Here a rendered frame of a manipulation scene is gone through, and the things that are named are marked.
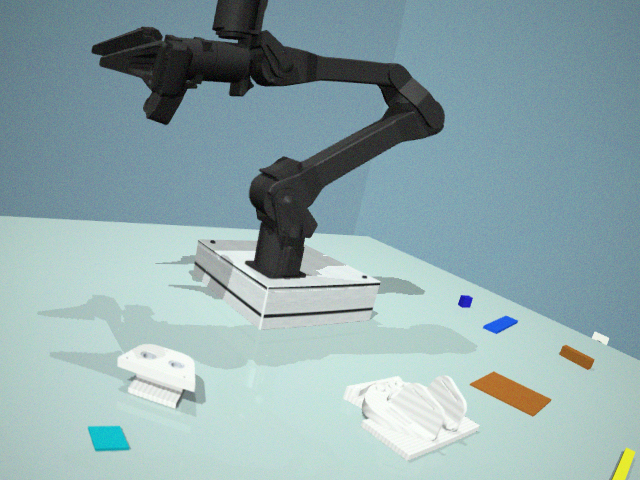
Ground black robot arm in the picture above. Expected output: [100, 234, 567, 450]
[206, 0, 445, 280]

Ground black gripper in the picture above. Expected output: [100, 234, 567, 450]
[91, 26, 217, 97]

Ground blue flat bar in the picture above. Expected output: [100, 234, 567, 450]
[483, 316, 518, 334]

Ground orange-brown flat plate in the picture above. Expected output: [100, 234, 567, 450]
[470, 371, 551, 417]

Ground cyan flat square plate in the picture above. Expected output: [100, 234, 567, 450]
[88, 426, 130, 451]

